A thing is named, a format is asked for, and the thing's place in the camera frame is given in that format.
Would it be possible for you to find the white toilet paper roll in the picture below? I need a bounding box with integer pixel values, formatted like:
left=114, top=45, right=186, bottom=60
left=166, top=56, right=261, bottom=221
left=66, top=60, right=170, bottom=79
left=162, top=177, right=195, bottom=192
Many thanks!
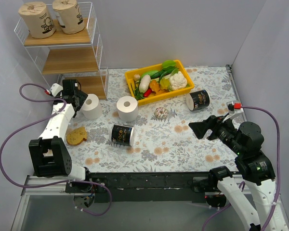
left=81, top=94, right=102, bottom=120
left=116, top=96, right=138, bottom=122

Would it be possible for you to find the black roll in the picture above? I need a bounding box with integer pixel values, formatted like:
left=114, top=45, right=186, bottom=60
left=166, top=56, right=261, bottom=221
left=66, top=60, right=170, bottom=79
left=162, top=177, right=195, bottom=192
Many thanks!
left=110, top=124, right=135, bottom=146
left=186, top=90, right=210, bottom=111

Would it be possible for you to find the brown paper roll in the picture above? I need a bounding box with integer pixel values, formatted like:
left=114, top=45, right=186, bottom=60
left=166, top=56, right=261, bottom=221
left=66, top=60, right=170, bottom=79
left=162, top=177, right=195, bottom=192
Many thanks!
left=18, top=1, right=56, bottom=39
left=52, top=0, right=85, bottom=34

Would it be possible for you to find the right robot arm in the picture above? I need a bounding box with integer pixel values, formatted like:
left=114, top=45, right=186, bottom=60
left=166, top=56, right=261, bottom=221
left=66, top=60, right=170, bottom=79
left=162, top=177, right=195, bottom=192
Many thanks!
left=189, top=115, right=289, bottom=231

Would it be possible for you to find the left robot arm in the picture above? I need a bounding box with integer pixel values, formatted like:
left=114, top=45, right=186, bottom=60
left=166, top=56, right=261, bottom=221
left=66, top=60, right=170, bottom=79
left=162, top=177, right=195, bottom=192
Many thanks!
left=28, top=79, right=93, bottom=193

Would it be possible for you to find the toast bread slice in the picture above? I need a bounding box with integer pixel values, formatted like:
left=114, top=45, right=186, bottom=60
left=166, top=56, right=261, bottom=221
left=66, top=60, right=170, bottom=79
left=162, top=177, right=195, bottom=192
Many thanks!
left=66, top=127, right=87, bottom=146

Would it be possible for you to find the yellow plastic bin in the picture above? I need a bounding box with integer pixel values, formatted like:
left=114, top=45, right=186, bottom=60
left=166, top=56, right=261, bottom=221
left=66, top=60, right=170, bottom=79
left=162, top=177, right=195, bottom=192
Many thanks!
left=125, top=60, right=195, bottom=106

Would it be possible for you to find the white cauliflower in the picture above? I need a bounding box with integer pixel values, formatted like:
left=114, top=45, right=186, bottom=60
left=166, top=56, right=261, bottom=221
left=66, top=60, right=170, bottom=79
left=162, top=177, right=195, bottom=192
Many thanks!
left=169, top=71, right=187, bottom=91

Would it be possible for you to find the floral table mat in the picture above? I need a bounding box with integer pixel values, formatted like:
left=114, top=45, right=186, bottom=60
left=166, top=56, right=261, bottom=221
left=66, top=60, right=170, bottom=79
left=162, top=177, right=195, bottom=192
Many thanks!
left=67, top=67, right=236, bottom=173

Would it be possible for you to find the green herb sprig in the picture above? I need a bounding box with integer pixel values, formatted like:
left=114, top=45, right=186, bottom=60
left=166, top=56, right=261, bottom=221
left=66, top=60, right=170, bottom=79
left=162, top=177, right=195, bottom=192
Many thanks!
left=131, top=81, right=144, bottom=100

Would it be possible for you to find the small mushroom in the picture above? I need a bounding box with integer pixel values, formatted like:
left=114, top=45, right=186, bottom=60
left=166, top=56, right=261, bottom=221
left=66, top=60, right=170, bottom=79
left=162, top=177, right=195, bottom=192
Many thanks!
left=133, top=74, right=141, bottom=81

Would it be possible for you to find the orange yellow pepper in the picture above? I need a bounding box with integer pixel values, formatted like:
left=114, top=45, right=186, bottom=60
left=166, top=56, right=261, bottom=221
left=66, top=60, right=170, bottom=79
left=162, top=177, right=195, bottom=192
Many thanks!
left=149, top=80, right=160, bottom=93

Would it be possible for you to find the red chili pepper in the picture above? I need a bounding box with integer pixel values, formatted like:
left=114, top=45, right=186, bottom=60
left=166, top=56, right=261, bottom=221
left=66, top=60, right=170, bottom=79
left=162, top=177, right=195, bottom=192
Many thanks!
left=143, top=88, right=152, bottom=98

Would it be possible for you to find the white radish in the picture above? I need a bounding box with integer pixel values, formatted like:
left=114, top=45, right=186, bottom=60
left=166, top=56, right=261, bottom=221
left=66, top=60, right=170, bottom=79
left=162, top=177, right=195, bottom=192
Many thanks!
left=139, top=75, right=151, bottom=93

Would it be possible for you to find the green cucumber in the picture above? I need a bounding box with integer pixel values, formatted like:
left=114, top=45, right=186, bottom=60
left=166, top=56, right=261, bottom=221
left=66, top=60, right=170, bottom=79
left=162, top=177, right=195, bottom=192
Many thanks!
left=150, top=70, right=165, bottom=79

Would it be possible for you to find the green leafy vegetable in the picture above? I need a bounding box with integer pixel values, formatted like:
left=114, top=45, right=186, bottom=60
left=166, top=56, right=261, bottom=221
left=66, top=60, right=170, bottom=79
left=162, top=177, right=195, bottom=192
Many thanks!
left=162, top=60, right=176, bottom=70

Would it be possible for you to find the white wire wooden shelf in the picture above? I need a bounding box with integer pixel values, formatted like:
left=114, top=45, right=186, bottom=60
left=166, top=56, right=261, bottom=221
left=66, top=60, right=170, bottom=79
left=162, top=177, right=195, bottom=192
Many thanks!
left=14, top=2, right=109, bottom=100

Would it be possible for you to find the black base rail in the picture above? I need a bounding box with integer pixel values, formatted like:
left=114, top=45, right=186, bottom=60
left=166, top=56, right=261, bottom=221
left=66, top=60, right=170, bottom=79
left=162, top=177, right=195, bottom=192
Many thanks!
left=21, top=171, right=258, bottom=210

